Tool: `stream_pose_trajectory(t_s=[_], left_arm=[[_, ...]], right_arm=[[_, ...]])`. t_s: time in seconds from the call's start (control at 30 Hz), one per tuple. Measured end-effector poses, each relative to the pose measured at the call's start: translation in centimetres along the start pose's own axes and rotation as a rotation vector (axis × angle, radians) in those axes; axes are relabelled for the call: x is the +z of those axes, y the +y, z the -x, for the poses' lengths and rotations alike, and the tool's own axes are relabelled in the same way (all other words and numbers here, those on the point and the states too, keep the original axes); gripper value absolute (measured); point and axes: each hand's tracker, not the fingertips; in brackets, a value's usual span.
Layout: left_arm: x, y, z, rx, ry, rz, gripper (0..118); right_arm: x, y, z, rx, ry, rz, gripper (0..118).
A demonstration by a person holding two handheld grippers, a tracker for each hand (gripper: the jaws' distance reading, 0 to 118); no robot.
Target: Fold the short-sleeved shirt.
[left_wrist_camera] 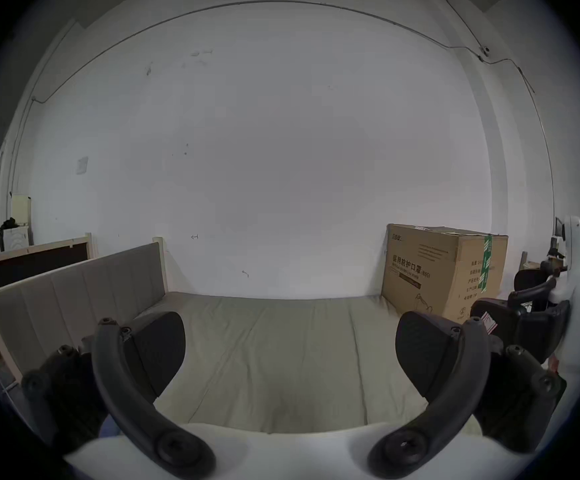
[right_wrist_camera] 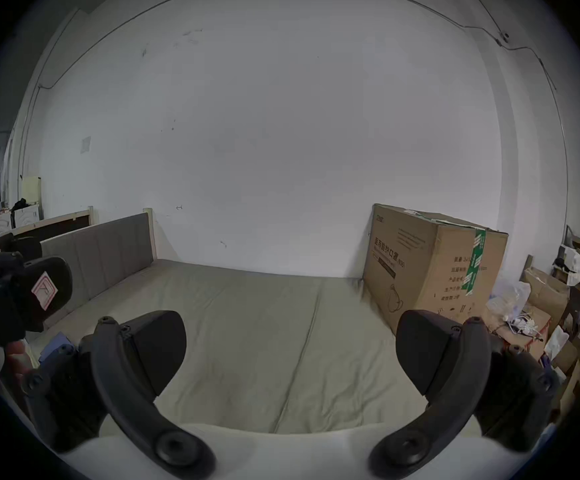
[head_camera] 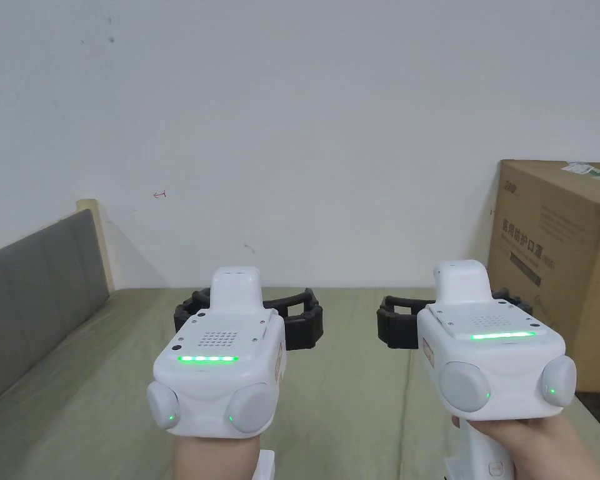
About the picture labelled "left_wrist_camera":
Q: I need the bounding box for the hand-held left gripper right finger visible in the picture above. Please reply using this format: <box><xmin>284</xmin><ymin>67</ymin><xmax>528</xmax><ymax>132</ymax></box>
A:
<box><xmin>367</xmin><ymin>310</ymin><xmax>568</xmax><ymax>480</ymax></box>

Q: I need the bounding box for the brown cardboard carton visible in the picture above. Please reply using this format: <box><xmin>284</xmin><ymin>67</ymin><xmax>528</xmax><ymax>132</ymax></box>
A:
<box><xmin>382</xmin><ymin>223</ymin><xmax>510</xmax><ymax>325</ymax></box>

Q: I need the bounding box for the stack of white cartons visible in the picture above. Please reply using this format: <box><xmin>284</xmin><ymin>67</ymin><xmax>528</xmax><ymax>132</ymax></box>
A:
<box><xmin>0</xmin><ymin>194</ymin><xmax>33</xmax><ymax>255</ymax></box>

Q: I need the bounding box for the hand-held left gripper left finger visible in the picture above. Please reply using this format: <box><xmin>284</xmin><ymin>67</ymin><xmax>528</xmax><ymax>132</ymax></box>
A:
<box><xmin>22</xmin><ymin>311</ymin><xmax>217</xmax><ymax>480</ymax></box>

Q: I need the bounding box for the bed with beige sheet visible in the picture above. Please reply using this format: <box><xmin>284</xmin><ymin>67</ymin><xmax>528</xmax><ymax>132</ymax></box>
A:
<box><xmin>132</xmin><ymin>290</ymin><xmax>486</xmax><ymax>438</ymax></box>

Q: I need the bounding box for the wooden frame with dark board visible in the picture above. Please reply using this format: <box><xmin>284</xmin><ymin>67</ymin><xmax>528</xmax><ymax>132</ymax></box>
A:
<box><xmin>0</xmin><ymin>233</ymin><xmax>94</xmax><ymax>294</ymax></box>

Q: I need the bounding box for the grey padded headboard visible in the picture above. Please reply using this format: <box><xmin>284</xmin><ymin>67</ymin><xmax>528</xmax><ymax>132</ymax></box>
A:
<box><xmin>0</xmin><ymin>238</ymin><xmax>167</xmax><ymax>381</ymax></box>

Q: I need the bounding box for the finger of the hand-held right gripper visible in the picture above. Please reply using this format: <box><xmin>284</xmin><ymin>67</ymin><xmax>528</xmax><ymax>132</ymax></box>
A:
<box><xmin>471</xmin><ymin>297</ymin><xmax>571</xmax><ymax>364</ymax></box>
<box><xmin>508</xmin><ymin>277</ymin><xmax>557</xmax><ymax>309</ymax></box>

